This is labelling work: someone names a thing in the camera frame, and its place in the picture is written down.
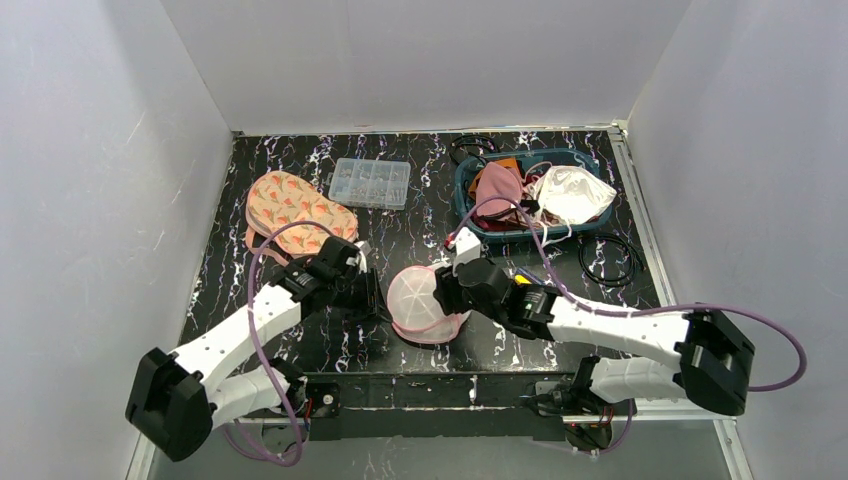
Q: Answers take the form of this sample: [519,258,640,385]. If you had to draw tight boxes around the purple cable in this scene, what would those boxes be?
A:
[445,195,809,393]
[221,220,346,468]

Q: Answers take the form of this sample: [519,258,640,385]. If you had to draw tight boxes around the teal plastic basket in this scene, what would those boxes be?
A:
[453,148,601,244]

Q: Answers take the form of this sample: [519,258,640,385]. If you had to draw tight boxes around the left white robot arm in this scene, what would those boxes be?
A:
[125,237,385,461]

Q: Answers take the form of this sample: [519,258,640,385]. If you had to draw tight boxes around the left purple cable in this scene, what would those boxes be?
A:
[221,220,346,468]

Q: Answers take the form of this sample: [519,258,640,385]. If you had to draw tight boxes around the clear plastic parts box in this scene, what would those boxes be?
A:
[329,158,411,210]

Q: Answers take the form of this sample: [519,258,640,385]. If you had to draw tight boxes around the black coiled cable right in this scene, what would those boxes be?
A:
[578,233,645,289]

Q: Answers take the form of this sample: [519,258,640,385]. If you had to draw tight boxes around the floral pink laundry bag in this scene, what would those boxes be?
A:
[245,171,358,265]

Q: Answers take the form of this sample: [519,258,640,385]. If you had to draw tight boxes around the white satin bra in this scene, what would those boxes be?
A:
[524,165,617,246]

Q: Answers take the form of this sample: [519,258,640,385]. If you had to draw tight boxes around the white mesh laundry bag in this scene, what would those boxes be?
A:
[386,262,470,345]

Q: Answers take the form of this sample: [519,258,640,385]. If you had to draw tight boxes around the orange bra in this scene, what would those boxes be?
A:
[467,157,524,200]

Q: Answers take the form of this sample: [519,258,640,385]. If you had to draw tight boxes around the dusty pink bra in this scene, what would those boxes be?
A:
[469,157,539,222]

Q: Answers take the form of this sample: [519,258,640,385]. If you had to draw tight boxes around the black cable behind basket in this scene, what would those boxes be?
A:
[449,135,499,166]

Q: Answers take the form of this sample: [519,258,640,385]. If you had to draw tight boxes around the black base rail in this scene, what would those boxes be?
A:
[299,372,637,451]

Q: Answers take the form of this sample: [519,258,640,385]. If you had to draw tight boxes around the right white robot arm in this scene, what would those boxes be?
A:
[433,258,755,416]

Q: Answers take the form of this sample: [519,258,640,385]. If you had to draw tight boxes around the yellow red screwdriver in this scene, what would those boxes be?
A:
[513,273,533,285]

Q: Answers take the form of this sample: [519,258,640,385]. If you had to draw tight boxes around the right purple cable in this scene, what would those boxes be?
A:
[445,195,809,393]

